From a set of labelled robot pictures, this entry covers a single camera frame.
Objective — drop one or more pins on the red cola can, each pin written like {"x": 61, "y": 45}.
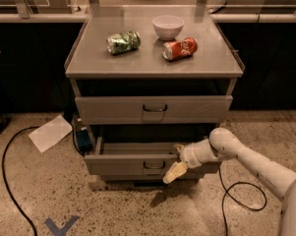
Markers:
{"x": 175, "y": 50}

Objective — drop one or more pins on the grey metal drawer cabinet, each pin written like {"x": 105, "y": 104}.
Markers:
{"x": 93, "y": 71}

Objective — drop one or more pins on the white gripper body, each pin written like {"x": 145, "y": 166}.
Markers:
{"x": 189, "y": 156}

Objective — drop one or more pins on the white paper sheet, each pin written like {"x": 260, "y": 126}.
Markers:
{"x": 49, "y": 134}

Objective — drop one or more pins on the green soda can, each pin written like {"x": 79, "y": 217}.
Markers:
{"x": 123, "y": 42}

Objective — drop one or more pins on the grey top drawer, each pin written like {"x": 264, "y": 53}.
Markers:
{"x": 117, "y": 110}

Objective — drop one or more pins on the white ceramic bowl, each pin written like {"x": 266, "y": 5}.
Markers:
{"x": 167, "y": 27}

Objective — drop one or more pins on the blue power adapter box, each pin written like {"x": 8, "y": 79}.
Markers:
{"x": 83, "y": 141}

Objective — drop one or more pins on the grey bottom drawer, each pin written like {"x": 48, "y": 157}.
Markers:
{"x": 158, "y": 177}

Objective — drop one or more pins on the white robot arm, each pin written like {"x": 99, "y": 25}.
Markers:
{"x": 221, "y": 145}

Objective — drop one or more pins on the grey drawer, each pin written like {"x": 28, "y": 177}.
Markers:
{"x": 158, "y": 177}
{"x": 117, "y": 110}
{"x": 130, "y": 158}

